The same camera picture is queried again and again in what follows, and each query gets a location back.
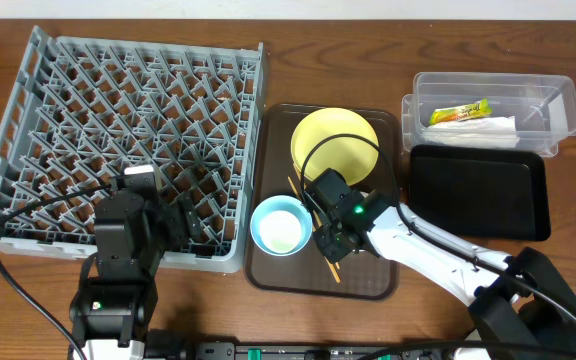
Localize green orange snack wrapper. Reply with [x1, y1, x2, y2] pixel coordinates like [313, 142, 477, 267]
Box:
[429, 98, 492, 126]

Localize white paper cup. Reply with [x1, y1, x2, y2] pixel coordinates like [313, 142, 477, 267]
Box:
[259, 210, 302, 254]

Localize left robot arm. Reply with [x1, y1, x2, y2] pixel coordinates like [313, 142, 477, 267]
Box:
[70, 189, 201, 359]

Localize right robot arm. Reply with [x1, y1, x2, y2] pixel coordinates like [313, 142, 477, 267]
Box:
[299, 169, 576, 359]

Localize grey plastic dishwasher rack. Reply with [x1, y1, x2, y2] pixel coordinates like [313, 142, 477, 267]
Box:
[0, 28, 268, 273]

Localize black waste tray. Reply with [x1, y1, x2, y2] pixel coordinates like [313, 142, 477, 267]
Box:
[408, 145, 551, 241]

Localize clear plastic waste bin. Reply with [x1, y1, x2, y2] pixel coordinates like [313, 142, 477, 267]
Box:
[401, 72, 576, 157]

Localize wooden chopstick right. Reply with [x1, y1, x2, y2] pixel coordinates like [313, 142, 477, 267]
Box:
[292, 163, 341, 283]

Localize wooden chopstick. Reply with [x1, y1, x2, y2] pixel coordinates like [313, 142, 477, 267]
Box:
[292, 163, 341, 283]
[287, 176, 341, 283]

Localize dark brown serving tray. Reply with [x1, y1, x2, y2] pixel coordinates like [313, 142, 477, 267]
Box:
[244, 104, 398, 301]

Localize wooden chopstick left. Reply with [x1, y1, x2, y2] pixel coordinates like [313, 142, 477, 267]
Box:
[287, 176, 341, 283]

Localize yellow round plate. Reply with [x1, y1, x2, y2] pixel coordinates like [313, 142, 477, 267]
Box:
[290, 108, 379, 185]

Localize light blue bowl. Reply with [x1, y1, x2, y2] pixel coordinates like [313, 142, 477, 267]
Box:
[250, 195, 313, 257]

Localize left black cable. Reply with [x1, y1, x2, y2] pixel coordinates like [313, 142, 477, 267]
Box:
[0, 182, 119, 360]

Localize black cable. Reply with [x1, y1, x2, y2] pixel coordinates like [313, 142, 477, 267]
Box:
[299, 133, 576, 359]
[0, 182, 119, 360]

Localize right black cable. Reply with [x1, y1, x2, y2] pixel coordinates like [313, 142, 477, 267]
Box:
[299, 133, 576, 359]

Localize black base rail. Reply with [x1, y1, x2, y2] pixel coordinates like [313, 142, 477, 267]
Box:
[144, 340, 576, 360]

